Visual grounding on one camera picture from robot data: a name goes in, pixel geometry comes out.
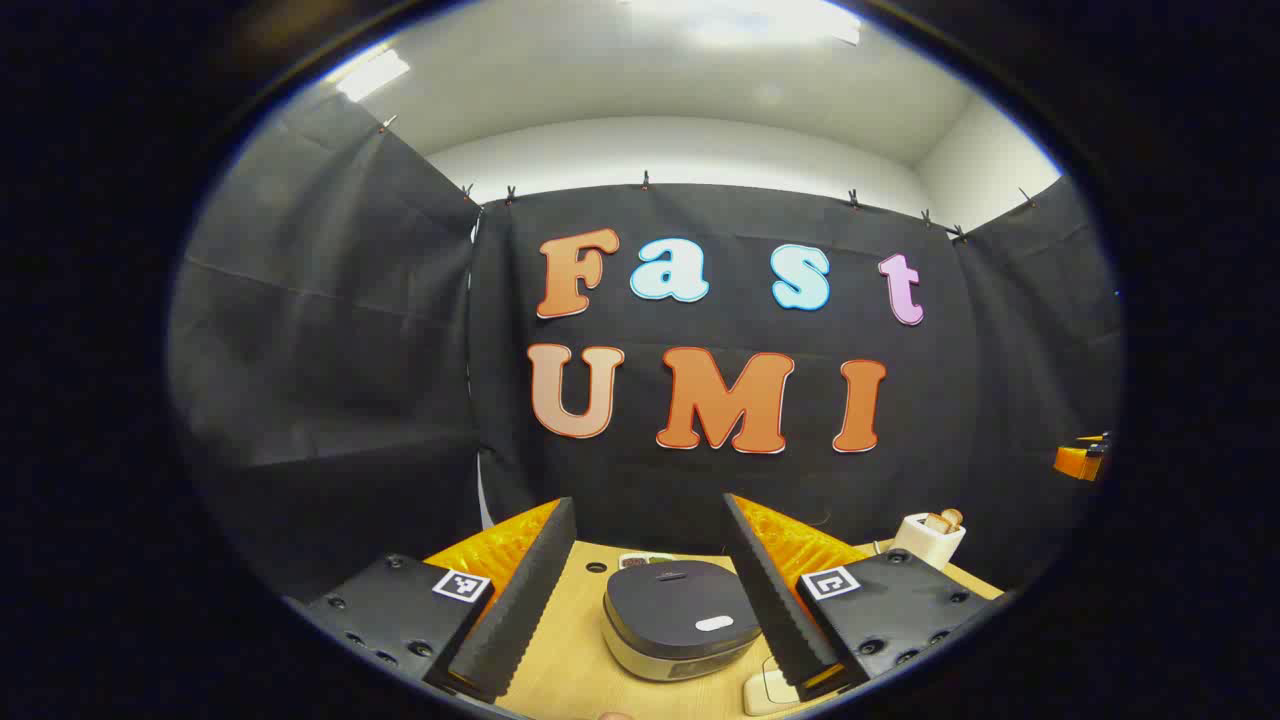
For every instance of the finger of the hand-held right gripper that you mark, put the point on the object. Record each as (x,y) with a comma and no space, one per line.
(1078,460)

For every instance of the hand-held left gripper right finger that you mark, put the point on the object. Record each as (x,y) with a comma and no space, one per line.
(775,610)

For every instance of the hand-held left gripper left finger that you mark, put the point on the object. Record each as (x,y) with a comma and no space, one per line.
(520,610)

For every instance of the clear box of rice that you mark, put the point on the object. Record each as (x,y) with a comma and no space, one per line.
(765,692)

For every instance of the black and silver rice cooker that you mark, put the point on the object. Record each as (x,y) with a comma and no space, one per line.
(680,615)

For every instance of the white toaster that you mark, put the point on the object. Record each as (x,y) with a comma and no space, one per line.
(925,545)

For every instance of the black backdrop cloth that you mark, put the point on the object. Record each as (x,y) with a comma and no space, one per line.
(400,350)

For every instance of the row of black cloth clips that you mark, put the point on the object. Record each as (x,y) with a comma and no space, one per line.
(646,181)

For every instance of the ceiling light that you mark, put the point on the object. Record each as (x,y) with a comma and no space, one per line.
(760,20)
(372,75)

